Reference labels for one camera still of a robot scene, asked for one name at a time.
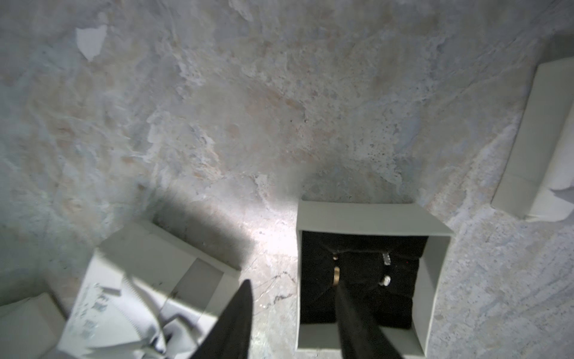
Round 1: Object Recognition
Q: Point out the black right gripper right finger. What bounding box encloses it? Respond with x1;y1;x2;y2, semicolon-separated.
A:
335;281;402;359

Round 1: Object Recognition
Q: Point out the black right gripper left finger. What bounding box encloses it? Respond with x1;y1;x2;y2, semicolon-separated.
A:
191;280;254;359

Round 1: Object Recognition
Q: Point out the white box base black insert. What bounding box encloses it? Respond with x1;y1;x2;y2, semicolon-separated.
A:
295;200;454;358

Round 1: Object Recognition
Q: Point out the white gift box lid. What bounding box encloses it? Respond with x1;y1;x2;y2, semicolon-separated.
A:
491;58;573;222

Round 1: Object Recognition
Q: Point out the large white bow gift box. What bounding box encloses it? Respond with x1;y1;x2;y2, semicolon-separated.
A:
57;222;239;358

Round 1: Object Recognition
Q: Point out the small white bow gift box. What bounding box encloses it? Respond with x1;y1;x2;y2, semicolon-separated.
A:
1;293;66;358

